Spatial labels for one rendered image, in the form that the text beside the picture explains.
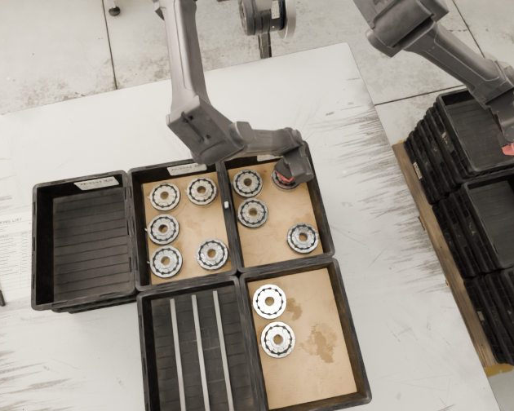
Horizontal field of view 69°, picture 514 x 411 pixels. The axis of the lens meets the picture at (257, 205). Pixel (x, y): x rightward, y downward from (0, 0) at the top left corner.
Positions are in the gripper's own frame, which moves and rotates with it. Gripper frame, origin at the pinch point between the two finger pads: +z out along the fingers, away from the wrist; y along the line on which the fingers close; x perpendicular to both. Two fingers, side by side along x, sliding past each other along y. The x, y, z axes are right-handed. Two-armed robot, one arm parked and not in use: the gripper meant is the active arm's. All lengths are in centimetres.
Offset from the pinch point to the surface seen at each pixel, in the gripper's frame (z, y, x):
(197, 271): 5.8, -43.9, 1.7
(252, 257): 5.1, -28.8, -8.8
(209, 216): 5.4, -27.6, 11.4
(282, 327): 2.2, -39.6, -29.8
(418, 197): 70, 66, -48
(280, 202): 4.5, -8.3, -3.8
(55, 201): 8, -58, 55
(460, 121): 34, 90, -38
